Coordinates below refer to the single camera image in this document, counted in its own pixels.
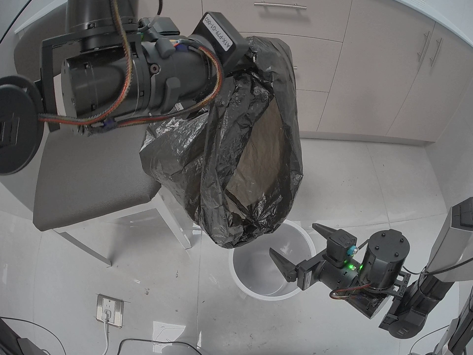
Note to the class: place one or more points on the beige cabinet with drawers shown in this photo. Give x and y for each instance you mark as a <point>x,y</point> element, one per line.
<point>332,87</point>

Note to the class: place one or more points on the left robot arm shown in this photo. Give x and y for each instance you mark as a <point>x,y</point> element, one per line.
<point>99,83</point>

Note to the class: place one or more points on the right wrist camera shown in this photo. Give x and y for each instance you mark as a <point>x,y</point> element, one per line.
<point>340,242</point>

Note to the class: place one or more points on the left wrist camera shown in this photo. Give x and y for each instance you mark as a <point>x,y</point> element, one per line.
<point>164,25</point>

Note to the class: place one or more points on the white trash bin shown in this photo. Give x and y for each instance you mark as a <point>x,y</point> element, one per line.
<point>251,268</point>

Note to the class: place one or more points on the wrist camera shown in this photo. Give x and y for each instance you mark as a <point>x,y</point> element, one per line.
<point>340,242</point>
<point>164,25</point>

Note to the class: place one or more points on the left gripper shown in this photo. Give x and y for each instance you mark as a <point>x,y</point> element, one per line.
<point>184,72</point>

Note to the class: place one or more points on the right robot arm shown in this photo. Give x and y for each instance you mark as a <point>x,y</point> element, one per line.
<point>388,261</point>

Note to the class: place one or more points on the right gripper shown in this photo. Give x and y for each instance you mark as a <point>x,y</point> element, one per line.
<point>332,274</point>

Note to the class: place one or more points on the black plastic bag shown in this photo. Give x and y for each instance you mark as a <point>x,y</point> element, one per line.
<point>173,150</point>

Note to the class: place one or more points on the grey chair with white legs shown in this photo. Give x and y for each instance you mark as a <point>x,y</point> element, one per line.
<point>96,183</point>

